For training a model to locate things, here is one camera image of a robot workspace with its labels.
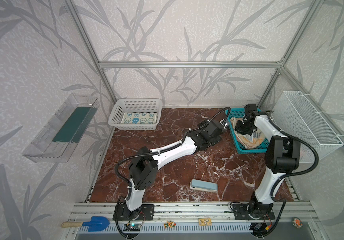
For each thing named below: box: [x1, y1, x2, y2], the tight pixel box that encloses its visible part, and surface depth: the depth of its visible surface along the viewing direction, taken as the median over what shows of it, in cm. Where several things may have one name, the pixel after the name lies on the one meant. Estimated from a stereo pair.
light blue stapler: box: [189, 179, 218, 193], surface depth 80 cm
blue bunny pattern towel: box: [120, 112, 158, 125], surface depth 114 cm
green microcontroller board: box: [123, 223, 141, 232], surface depth 72 cm
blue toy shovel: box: [61, 216, 110, 232], surface depth 72 cm
